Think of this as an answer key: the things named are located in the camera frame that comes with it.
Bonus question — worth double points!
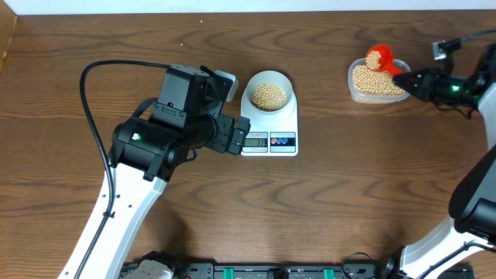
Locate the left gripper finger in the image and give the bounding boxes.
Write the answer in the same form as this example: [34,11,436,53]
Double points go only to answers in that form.
[234,116,251,136]
[227,133,245,155]

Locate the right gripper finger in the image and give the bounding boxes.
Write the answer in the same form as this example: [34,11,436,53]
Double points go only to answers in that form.
[393,79,423,98]
[393,67,438,83]

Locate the red plastic measuring scoop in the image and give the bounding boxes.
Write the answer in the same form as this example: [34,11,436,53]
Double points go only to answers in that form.
[365,44,403,76]

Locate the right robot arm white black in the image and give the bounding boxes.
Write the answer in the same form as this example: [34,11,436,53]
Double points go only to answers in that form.
[384,39,495,278]

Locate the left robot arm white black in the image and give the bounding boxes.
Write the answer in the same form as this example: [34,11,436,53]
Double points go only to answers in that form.
[60,115,250,278]

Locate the white digital kitchen scale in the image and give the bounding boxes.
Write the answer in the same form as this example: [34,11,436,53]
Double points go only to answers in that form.
[241,88,298,157]

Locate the soybeans in white bowl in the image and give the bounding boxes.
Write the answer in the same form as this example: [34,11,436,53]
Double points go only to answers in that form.
[250,83,288,112]

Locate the white round bowl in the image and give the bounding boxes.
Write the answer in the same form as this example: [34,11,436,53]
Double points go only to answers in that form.
[246,71,295,112]

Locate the clear plastic soybean container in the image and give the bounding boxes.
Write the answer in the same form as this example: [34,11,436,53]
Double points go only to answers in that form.
[348,58,410,105]

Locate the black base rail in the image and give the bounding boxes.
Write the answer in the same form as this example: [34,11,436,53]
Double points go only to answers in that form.
[171,263,379,279]

